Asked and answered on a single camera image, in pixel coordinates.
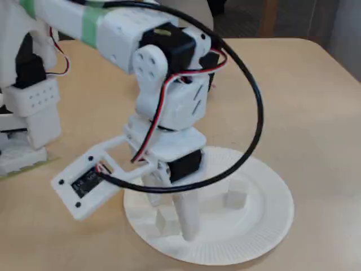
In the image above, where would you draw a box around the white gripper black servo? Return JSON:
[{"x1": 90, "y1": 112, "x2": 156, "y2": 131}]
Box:
[{"x1": 124, "y1": 115, "x2": 207, "y2": 243}]

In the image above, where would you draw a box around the black pot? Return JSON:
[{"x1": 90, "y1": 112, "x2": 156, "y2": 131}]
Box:
[{"x1": 199, "y1": 50, "x2": 223, "y2": 93}]

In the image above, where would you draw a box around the wooden frame rack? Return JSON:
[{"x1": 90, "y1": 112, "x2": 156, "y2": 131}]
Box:
[{"x1": 259, "y1": 0, "x2": 280, "y2": 36}]

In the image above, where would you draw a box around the red white servo wire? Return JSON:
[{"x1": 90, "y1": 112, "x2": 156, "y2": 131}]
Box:
[
  {"x1": 131, "y1": 47, "x2": 228, "y2": 164},
  {"x1": 45, "y1": 27, "x2": 71, "y2": 77}
]

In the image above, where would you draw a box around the white paper plate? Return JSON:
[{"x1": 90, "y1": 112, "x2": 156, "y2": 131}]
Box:
[{"x1": 123, "y1": 145, "x2": 296, "y2": 266}]

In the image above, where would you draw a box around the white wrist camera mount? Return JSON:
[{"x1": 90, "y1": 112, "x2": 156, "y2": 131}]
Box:
[{"x1": 50, "y1": 135, "x2": 159, "y2": 221}]

